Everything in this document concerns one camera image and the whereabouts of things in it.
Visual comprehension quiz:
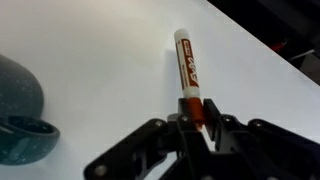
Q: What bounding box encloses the red and white marker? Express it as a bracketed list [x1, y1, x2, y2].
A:
[173, 28, 206, 132]

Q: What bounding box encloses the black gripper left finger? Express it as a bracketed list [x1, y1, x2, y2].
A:
[83, 97, 215, 180]

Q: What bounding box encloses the dark green speckled mug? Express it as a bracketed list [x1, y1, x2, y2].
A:
[0, 53, 62, 167]

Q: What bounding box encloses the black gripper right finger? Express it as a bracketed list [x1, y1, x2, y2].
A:
[202, 98, 320, 180]

